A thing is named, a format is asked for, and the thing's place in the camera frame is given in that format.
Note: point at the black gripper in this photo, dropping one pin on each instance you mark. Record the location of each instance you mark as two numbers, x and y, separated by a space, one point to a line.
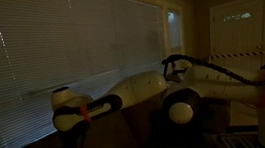
70 136

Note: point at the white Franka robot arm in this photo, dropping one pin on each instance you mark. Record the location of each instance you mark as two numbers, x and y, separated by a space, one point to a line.
140 88

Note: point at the brown sofa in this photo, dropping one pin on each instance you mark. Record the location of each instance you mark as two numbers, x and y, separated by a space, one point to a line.
106 140

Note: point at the window blinds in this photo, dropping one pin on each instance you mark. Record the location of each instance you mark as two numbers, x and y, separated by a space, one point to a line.
51 43

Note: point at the small side window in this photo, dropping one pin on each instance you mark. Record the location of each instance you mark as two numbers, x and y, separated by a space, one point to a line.
174 29

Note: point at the metal robot stand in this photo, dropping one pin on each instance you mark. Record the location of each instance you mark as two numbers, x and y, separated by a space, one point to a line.
237 141

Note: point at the black and yellow caution tape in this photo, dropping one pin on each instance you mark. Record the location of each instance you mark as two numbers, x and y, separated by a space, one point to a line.
237 54

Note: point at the white entrance door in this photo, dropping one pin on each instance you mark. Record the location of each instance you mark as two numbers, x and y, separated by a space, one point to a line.
239 38

